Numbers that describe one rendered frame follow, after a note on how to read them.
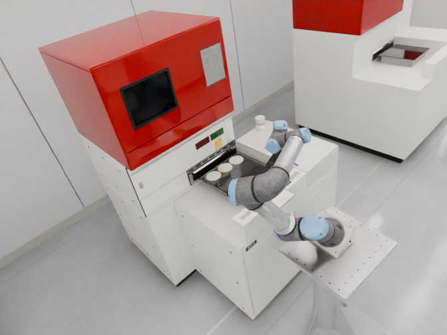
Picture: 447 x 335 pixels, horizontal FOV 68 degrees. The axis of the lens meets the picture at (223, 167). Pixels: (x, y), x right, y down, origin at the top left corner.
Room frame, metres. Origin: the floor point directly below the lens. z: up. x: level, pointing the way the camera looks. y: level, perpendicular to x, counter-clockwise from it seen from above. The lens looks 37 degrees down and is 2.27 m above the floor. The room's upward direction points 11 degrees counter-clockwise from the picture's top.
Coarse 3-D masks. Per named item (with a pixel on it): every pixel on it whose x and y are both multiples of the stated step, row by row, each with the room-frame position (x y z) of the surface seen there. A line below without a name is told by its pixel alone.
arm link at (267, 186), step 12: (288, 132) 1.36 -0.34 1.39; (300, 132) 1.31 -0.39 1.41; (288, 144) 1.23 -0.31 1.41; (300, 144) 1.25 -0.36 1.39; (288, 156) 1.14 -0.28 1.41; (276, 168) 1.06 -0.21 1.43; (288, 168) 1.08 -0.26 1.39; (264, 180) 1.01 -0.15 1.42; (276, 180) 1.00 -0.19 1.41; (288, 180) 1.03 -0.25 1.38; (264, 192) 0.97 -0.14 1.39; (276, 192) 0.98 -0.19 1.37
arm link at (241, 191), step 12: (240, 180) 1.07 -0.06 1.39; (252, 180) 1.03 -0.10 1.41; (228, 192) 1.06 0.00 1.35; (240, 192) 1.02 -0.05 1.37; (252, 192) 0.99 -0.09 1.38; (240, 204) 1.03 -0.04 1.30; (252, 204) 1.01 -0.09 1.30; (264, 204) 1.05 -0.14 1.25; (264, 216) 1.05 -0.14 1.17; (276, 216) 1.06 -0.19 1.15; (288, 216) 1.11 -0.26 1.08; (276, 228) 1.09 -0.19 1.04; (288, 228) 1.07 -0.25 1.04; (288, 240) 1.08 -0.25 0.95; (300, 240) 1.05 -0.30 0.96
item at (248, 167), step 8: (248, 160) 1.86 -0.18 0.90; (216, 168) 1.84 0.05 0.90; (232, 168) 1.81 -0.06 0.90; (240, 168) 1.79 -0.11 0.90; (248, 168) 1.78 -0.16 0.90; (256, 168) 1.76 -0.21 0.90; (264, 168) 1.74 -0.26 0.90; (224, 176) 1.74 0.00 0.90; (232, 176) 1.73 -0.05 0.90; (240, 176) 1.71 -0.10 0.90; (216, 184) 1.67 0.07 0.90; (224, 184) 1.66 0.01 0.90
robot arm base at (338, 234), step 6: (336, 222) 1.12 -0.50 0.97; (336, 228) 1.08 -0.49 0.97; (342, 228) 1.09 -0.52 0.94; (336, 234) 1.06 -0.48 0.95; (342, 234) 1.07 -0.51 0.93; (330, 240) 1.04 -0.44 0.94; (336, 240) 1.05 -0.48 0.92; (342, 240) 1.06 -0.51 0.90; (324, 246) 1.07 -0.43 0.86; (330, 246) 1.05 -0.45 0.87; (336, 246) 1.05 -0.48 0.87
